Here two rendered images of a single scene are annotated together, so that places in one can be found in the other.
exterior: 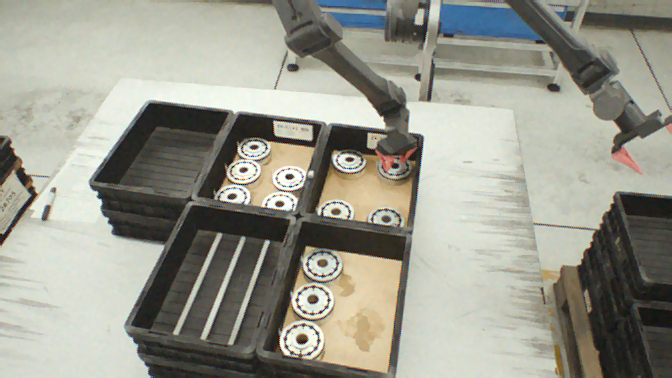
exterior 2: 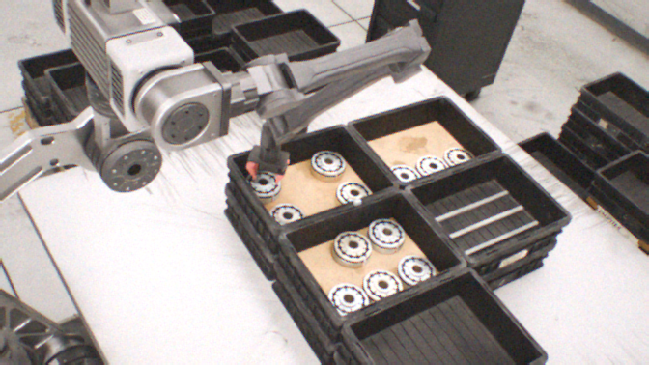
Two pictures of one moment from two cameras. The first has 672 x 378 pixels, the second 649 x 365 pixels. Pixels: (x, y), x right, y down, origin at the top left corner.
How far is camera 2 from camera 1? 2.35 m
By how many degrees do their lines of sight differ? 84
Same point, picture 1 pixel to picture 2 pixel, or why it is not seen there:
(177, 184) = (443, 341)
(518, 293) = not seen: hidden behind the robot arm
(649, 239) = not seen: hidden behind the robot
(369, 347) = (421, 137)
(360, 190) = (305, 203)
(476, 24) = not seen: outside the picture
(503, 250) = (242, 136)
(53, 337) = (600, 349)
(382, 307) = (390, 143)
